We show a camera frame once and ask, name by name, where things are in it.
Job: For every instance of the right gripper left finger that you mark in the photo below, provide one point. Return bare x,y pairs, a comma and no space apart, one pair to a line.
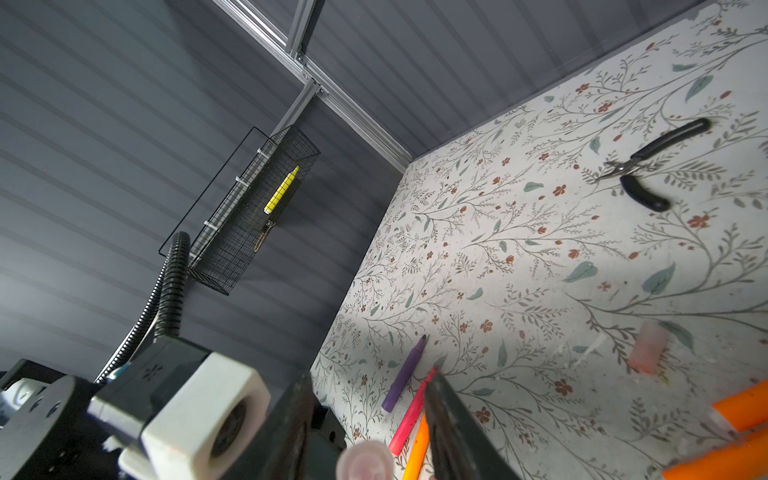
279,448

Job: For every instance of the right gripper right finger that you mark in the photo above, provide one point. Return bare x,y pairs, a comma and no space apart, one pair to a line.
460,450

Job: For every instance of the orange highlighter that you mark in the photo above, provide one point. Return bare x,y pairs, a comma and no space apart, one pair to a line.
744,459
419,451
740,412

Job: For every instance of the translucent pink cap pair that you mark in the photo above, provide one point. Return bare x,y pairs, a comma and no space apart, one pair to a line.
648,348

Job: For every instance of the translucent pink cap front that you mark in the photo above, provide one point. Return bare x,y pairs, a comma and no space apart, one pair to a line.
368,460

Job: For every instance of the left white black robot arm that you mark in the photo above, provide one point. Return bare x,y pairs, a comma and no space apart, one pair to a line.
46,430

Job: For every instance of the pink highlighter lower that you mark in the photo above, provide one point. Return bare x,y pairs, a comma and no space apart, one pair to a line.
411,416

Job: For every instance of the purple highlighter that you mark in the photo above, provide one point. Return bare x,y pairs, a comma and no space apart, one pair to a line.
404,375

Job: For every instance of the yellow highlighter in basket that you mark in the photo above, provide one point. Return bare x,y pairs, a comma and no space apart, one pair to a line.
281,191

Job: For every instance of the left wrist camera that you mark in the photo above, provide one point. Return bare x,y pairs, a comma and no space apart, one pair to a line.
179,411

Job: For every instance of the black wire mesh basket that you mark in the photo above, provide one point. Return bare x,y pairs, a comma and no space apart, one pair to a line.
226,222

